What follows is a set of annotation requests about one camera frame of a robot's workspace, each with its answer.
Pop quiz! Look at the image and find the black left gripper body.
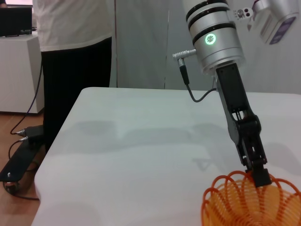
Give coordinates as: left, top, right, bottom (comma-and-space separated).
213, 63, 262, 145

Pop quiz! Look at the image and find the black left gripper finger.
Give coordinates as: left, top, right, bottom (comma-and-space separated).
236, 140, 254, 177
241, 130, 271, 188

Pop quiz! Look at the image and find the orange woven plastic basket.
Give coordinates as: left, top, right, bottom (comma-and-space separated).
199, 170, 301, 226

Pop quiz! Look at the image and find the white device with purple label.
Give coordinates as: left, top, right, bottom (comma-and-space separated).
247, 0, 301, 46

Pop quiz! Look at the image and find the person in white shirt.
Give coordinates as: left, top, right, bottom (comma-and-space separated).
32, 0, 114, 154

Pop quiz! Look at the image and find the black connector box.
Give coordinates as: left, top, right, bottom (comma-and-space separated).
15, 124, 46, 145

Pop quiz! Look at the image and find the white cabinet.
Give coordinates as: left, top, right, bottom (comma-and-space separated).
0, 34, 45, 115

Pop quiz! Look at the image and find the black flat floor board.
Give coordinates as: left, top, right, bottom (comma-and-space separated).
0, 140, 46, 182

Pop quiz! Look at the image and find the black monitor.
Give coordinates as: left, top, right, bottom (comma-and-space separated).
0, 5, 33, 38

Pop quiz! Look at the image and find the black cable with silver plug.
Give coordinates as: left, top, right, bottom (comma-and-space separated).
172, 48, 219, 103

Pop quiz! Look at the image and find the silver mounting bracket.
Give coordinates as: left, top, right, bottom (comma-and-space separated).
231, 6, 256, 24

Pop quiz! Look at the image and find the purple cable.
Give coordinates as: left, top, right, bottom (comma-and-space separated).
9, 63, 44, 136

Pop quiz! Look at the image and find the black floor cable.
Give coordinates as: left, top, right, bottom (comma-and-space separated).
2, 180, 40, 202

